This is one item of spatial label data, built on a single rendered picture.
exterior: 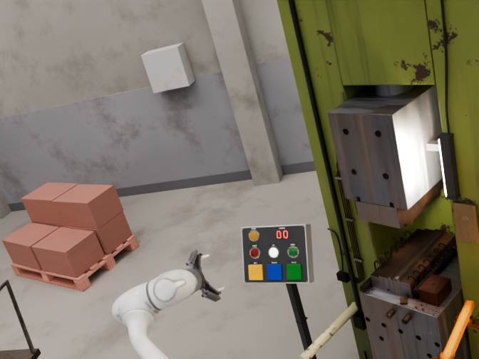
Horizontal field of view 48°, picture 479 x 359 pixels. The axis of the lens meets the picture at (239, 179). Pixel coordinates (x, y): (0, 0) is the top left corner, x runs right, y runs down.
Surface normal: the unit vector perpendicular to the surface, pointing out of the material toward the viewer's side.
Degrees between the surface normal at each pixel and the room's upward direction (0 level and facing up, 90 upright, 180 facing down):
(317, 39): 90
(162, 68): 90
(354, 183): 90
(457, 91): 90
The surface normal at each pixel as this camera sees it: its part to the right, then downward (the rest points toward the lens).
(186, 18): -0.26, 0.44
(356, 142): -0.69, 0.45
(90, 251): 0.80, 0.03
